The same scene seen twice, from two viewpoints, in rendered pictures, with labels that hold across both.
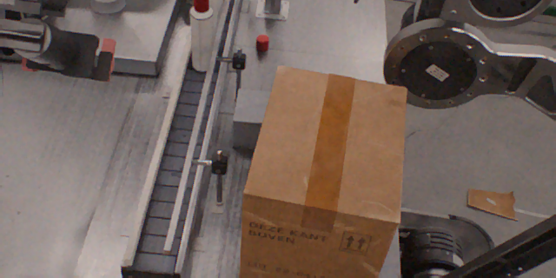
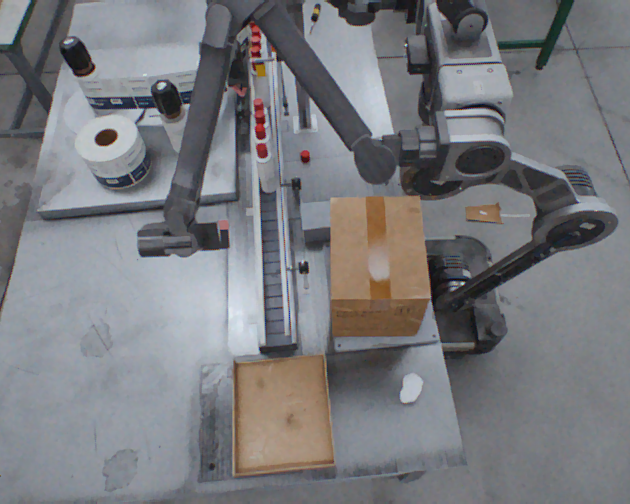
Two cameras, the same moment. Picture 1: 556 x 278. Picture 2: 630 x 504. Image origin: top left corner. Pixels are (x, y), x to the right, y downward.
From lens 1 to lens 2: 0.36 m
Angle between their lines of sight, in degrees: 14
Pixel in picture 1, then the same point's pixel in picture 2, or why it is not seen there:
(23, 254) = (193, 349)
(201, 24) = (265, 166)
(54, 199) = (199, 308)
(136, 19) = (212, 159)
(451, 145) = not seen: hidden behind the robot
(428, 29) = not seen: hidden behind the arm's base
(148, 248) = (271, 331)
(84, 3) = (170, 154)
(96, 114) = not seen: hidden behind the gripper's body
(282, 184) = (354, 287)
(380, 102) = (404, 211)
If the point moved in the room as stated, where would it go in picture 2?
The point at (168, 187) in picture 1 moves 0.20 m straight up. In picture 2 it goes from (272, 286) to (263, 253)
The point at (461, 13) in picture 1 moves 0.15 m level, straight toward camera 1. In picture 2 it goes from (452, 176) to (445, 239)
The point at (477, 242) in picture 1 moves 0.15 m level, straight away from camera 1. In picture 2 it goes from (477, 252) to (487, 226)
